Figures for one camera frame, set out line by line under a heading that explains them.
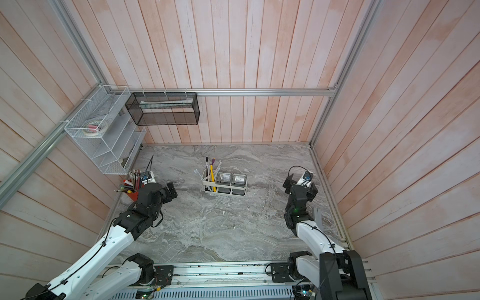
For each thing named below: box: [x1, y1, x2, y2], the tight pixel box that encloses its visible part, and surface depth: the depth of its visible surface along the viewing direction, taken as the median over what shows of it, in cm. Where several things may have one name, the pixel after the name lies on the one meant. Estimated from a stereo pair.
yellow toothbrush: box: [210, 164, 217, 193], surface depth 92 cm
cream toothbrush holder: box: [201, 169, 249, 197], surface depth 95 cm
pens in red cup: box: [114, 168, 142, 193], surface depth 88 cm
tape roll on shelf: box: [81, 119, 109, 137], surface depth 76 cm
